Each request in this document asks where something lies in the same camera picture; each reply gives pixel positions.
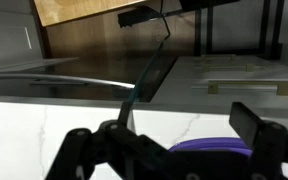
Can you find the purple bowl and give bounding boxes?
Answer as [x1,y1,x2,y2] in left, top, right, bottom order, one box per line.
[168,137,254,158]

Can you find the wooden plank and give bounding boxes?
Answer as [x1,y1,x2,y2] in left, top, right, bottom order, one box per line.
[33,0,146,27]

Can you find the silver curved handle bar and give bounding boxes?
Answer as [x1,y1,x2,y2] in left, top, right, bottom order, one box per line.
[0,73,136,91]

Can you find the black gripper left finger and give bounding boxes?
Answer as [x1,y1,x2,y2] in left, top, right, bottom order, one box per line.
[44,119,172,180]

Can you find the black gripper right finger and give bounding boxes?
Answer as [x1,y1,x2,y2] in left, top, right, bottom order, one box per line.
[228,101,288,180]

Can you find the brass drawer handle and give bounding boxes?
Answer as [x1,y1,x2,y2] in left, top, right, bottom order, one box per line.
[202,62,256,73]
[207,80,288,97]

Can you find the black camera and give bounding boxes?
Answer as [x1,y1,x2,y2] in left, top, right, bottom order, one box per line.
[117,5,167,29]

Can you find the black metal frame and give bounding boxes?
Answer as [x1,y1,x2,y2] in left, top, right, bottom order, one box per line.
[178,0,286,59]

